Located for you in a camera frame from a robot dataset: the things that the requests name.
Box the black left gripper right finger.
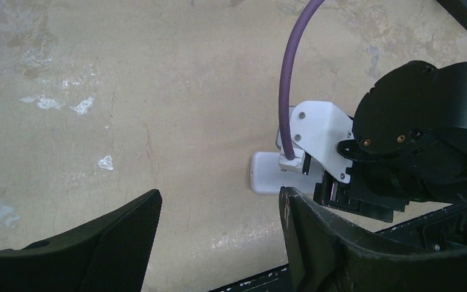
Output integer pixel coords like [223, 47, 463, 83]
[279, 187, 467, 291]

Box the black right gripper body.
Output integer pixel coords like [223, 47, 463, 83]
[313, 140, 467, 223]

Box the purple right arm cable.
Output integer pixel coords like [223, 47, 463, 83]
[278, 0, 326, 161]

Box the white remote control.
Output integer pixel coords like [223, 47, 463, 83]
[250, 151, 324, 196]

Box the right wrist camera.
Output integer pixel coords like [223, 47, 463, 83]
[278, 100, 354, 184]

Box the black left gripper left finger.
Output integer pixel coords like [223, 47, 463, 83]
[0, 189, 162, 291]

